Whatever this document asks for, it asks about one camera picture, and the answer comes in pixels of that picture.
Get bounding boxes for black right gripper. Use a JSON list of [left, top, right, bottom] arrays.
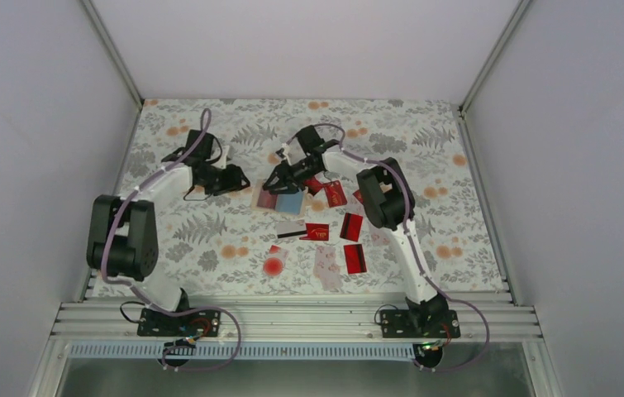
[[263, 157, 322, 195]]

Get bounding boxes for beige leather card holder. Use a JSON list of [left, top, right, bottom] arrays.
[[251, 180, 307, 217]]

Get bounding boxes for red VIP card small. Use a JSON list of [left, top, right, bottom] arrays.
[[352, 190, 363, 203]]

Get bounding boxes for red magnetic stripe card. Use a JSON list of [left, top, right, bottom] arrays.
[[340, 213, 364, 242]]

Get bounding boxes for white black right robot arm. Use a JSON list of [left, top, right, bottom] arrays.
[[263, 125, 451, 337]]

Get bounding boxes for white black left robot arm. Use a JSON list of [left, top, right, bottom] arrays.
[[86, 130, 250, 335]]

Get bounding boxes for white card black stripe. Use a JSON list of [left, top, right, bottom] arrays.
[[275, 220, 307, 239]]

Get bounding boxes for red VIP card upper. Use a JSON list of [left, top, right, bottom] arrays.
[[323, 180, 347, 208]]

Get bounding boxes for red VIP card centre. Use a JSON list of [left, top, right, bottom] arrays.
[[300, 222, 330, 241]]

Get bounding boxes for white card red circle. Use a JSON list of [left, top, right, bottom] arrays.
[[263, 245, 288, 277]]

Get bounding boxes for white floral card lower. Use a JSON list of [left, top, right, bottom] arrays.
[[313, 246, 342, 292]]

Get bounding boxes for white floral card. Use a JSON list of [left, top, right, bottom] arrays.
[[313, 246, 342, 292], [370, 231, 389, 246]]

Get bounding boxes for red stripe card lower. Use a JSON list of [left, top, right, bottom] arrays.
[[344, 244, 367, 275]]

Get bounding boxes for white floral card right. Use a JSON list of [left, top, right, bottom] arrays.
[[370, 231, 389, 246]]

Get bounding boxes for floral patterned table mat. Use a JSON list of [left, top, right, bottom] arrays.
[[121, 99, 503, 295]]

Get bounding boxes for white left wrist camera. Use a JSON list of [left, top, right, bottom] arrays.
[[216, 145, 231, 169]]

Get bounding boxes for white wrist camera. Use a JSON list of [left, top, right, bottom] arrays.
[[275, 143, 292, 165], [216, 145, 231, 169]]

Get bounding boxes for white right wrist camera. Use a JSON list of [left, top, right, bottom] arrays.
[[275, 143, 292, 165]]

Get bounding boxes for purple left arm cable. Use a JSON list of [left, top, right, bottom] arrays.
[[100, 108, 243, 374]]

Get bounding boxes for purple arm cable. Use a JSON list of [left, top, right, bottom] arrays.
[[100, 108, 243, 374], [283, 122, 491, 375]]

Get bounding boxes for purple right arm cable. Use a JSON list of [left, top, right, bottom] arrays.
[[283, 122, 491, 375]]

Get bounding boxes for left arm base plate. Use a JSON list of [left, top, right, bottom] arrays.
[[136, 309, 221, 338]]

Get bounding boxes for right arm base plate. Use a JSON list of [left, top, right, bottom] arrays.
[[377, 309, 461, 339]]

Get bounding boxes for grey slotted cable duct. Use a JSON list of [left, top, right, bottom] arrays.
[[67, 341, 415, 361]]

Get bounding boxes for aluminium rail frame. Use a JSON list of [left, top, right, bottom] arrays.
[[50, 296, 543, 342]]

